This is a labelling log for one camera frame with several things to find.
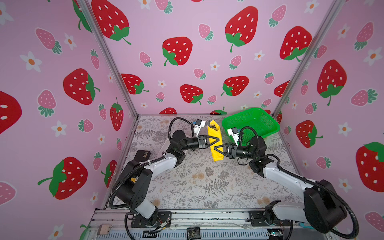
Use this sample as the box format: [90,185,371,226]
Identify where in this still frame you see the black box yellow label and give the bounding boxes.
[134,150,151,163]

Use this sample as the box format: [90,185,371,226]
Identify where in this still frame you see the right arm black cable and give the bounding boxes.
[236,125,360,239]

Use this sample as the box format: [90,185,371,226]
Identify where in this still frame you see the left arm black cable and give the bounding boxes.
[108,116,196,210]

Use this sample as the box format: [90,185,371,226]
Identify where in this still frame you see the aluminium frame rail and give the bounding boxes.
[81,209,338,240]

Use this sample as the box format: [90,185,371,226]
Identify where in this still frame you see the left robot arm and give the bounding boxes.
[108,130,220,220]

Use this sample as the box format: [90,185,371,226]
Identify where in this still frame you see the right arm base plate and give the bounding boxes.
[246,210,290,227]

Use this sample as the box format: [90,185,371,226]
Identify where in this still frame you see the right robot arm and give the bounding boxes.
[214,137,356,234]

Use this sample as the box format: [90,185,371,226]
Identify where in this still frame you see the yellow paper napkin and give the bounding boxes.
[208,120,224,162]

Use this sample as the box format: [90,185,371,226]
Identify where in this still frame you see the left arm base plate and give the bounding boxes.
[131,211,172,228]

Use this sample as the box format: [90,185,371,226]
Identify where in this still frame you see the beige small box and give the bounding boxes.
[97,224,112,236]

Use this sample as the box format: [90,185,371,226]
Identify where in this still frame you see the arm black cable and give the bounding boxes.
[108,116,196,210]
[236,125,360,239]

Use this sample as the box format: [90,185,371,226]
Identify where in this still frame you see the green plastic basket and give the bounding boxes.
[222,108,280,143]

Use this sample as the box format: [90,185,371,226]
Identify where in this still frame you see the white rectangular tray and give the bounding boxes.
[160,139,171,155]

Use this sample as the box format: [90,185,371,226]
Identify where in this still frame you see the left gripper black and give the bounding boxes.
[178,136,217,154]

